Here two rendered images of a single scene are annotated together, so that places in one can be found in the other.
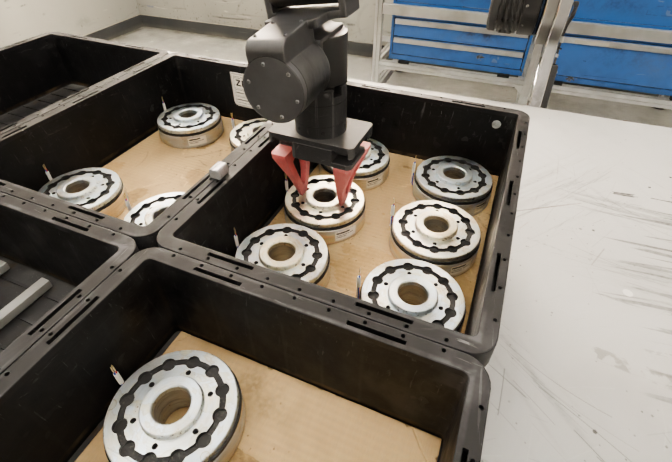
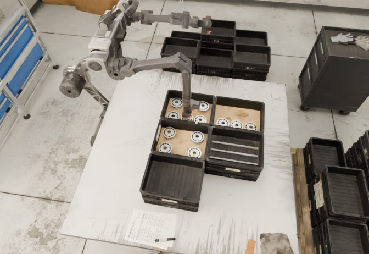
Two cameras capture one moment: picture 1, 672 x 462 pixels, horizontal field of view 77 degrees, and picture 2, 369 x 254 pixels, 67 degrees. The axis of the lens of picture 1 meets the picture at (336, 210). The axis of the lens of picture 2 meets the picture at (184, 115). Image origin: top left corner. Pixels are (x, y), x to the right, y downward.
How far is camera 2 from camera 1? 211 cm
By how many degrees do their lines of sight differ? 65
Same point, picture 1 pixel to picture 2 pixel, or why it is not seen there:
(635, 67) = (27, 64)
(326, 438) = (219, 113)
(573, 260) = not seen: hidden behind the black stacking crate
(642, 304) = (180, 88)
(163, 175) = (182, 148)
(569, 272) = not seen: hidden behind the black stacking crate
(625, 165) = (140, 82)
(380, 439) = (218, 109)
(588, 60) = (18, 76)
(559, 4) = (88, 76)
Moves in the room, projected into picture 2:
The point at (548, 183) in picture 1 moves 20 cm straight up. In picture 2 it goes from (150, 95) to (147, 80)
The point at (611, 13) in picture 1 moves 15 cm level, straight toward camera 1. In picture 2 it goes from (9, 60) to (21, 64)
